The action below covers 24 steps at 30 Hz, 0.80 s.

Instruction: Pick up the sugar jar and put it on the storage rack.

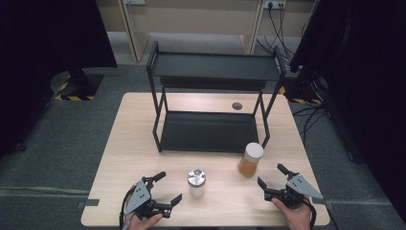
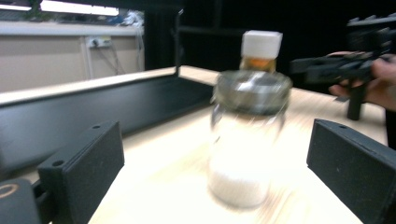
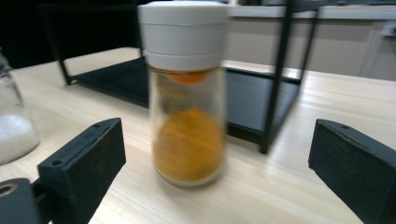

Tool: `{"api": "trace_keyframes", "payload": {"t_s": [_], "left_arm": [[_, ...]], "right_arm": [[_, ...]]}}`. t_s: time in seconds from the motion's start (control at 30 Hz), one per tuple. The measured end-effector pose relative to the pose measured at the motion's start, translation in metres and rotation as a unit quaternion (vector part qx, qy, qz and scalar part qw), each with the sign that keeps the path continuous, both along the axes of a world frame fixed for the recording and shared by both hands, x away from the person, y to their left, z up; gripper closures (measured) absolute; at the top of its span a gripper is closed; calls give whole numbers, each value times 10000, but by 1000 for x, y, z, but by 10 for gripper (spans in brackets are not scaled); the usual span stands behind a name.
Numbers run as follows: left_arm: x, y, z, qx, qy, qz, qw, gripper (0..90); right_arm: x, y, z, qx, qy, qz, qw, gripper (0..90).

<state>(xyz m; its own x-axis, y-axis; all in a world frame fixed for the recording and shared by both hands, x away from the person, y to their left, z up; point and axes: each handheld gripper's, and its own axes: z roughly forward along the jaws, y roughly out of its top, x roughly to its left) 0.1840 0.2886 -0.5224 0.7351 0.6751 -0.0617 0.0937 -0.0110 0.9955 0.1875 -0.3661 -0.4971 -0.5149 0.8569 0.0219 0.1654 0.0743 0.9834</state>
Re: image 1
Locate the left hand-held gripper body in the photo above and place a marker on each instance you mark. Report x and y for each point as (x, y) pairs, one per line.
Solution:
(139, 195)

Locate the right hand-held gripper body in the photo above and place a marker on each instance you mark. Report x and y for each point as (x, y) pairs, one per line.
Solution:
(300, 186)

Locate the orange jar with white lid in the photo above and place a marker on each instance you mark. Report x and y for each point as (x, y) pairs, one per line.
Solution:
(250, 163)

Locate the clear jar with silver lid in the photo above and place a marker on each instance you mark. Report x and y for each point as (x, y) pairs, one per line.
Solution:
(196, 179)

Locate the black metal two-tier shelf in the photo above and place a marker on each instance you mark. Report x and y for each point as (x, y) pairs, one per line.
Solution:
(207, 131)

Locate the person's left hand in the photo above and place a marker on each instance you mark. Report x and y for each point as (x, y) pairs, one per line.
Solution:
(142, 223)

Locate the person's right hand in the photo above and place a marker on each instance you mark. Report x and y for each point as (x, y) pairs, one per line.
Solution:
(295, 217)

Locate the grey floor tape strip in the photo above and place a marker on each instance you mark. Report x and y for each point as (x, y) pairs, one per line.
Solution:
(88, 202)

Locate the stand base with hazard tape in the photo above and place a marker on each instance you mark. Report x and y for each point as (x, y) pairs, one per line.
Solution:
(79, 86)
(303, 94)

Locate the round grey table grommet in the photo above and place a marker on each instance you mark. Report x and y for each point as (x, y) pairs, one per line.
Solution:
(237, 106)

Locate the black curtain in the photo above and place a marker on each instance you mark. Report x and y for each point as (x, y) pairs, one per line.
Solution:
(38, 48)
(367, 80)

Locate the white desk leg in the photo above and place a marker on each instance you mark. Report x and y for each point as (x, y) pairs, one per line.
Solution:
(135, 35)
(252, 28)

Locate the white wall power outlet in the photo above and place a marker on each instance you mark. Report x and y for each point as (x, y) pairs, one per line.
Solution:
(274, 3)

